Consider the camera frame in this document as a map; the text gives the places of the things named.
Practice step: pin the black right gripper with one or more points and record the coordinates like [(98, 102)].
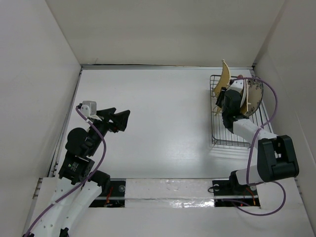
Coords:
[(221, 96)]

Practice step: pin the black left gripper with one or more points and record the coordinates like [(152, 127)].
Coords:
[(119, 119)]

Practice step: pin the square bamboo tray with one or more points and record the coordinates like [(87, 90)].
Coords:
[(223, 82)]

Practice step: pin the fan-shaped bamboo tray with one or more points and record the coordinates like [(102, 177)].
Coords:
[(244, 108)]

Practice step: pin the blue white floral plate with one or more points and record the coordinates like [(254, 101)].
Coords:
[(255, 94)]

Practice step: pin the red teal floral plate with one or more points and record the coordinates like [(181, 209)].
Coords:
[(244, 92)]

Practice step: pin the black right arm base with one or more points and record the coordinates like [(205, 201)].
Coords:
[(231, 187)]

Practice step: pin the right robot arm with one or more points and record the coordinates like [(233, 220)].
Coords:
[(276, 157)]

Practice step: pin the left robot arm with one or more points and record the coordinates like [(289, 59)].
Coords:
[(79, 181)]

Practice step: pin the white foam front strip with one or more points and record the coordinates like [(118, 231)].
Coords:
[(167, 187)]

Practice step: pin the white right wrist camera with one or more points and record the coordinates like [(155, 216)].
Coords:
[(237, 85)]

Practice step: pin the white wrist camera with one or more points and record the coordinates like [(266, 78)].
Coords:
[(88, 109), (237, 85)]

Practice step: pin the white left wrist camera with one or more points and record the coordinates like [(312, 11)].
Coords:
[(88, 109)]

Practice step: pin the dark wire dish rack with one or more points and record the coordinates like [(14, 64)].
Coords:
[(220, 136)]

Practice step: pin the metal front rail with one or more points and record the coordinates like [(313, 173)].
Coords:
[(205, 196)]

